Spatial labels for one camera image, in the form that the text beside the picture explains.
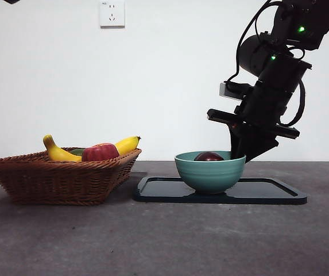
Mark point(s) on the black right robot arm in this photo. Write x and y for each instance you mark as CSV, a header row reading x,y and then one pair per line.
x,y
284,72

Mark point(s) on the brown wicker basket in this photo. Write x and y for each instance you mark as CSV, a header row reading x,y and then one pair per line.
x,y
55,184

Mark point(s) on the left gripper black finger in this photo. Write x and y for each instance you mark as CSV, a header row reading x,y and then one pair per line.
x,y
11,1

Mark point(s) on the teal ribbed bowl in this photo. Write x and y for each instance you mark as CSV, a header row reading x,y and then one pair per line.
x,y
210,175

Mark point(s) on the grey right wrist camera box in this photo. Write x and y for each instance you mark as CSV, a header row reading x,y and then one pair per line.
x,y
227,92

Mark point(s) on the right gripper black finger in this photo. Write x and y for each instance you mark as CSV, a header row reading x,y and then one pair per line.
x,y
235,143
259,143

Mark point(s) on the red bell pepper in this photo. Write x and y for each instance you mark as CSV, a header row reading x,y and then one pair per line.
x,y
99,152

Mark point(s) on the black rectangular tray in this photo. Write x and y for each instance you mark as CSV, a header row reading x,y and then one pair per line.
x,y
158,192

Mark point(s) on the yellow banana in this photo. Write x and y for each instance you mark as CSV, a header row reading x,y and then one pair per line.
x,y
56,153

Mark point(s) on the white wall socket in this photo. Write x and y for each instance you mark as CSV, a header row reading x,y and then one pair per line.
x,y
112,14

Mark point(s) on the green vegetable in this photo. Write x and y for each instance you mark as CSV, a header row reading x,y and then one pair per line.
x,y
76,151

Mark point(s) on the dark red plum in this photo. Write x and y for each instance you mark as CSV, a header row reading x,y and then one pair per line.
x,y
208,157

